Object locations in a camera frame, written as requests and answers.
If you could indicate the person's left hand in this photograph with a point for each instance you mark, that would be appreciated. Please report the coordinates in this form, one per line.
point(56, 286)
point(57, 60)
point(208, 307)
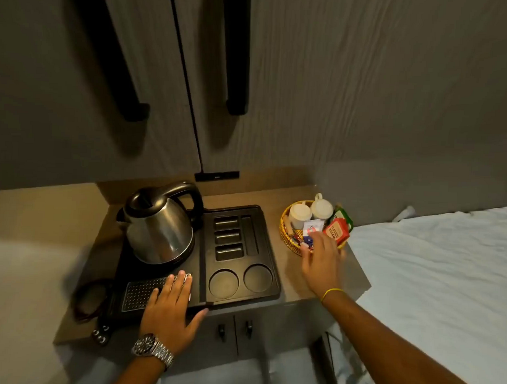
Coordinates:
point(170, 311)

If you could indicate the person's right hand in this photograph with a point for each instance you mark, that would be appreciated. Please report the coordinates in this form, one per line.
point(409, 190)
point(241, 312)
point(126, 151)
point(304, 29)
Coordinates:
point(323, 267)

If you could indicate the orange classic tea packet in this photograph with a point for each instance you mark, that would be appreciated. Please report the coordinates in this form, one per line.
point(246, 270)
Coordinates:
point(335, 232)

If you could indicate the red and blue sachets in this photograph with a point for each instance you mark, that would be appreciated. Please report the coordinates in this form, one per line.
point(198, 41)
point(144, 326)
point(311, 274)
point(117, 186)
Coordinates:
point(296, 237)

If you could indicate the white packet with red logo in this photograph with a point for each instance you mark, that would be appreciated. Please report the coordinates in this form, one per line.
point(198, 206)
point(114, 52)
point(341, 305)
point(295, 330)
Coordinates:
point(312, 226)

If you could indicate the woven wicker basket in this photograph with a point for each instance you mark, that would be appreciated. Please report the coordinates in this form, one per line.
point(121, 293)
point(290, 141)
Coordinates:
point(286, 236)

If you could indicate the green tea packet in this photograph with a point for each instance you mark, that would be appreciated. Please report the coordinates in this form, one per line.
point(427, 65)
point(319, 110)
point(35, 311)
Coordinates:
point(345, 213)

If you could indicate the white ceramic cup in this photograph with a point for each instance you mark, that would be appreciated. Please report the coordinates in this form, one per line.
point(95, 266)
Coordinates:
point(322, 208)
point(299, 214)

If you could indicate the black plastic tray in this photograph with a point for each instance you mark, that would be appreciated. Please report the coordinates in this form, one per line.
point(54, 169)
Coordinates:
point(234, 276)

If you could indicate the wooden low cabinet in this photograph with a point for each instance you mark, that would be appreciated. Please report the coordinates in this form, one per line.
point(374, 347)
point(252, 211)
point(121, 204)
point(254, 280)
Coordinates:
point(317, 279)

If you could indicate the yellow wrist band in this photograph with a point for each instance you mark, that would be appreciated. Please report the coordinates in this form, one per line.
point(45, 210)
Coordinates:
point(332, 292)

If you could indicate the perforated metal drip plate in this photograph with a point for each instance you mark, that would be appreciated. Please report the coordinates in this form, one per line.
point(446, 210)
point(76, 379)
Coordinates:
point(140, 293)

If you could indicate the silver wristwatch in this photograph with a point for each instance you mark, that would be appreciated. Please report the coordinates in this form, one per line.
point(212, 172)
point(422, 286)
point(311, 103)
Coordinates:
point(150, 348)

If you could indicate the black cabinet knob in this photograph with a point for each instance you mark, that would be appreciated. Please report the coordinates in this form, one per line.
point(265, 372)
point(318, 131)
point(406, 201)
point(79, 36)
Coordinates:
point(221, 333)
point(248, 327)

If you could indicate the black power plug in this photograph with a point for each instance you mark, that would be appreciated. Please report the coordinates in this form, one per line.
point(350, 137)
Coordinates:
point(100, 334)

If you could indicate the stainless steel electric kettle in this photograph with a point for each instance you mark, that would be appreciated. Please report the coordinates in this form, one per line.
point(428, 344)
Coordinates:
point(157, 228)

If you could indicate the white pillow corner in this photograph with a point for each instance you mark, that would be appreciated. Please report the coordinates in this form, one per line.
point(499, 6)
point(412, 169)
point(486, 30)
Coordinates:
point(404, 213)

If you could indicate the black rectangular plate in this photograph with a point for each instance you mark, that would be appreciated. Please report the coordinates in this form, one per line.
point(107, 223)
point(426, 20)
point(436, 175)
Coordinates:
point(216, 176)

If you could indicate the grey wood wardrobe door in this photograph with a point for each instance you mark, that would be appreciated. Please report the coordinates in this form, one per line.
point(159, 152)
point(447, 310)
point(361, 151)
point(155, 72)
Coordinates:
point(344, 77)
point(41, 87)

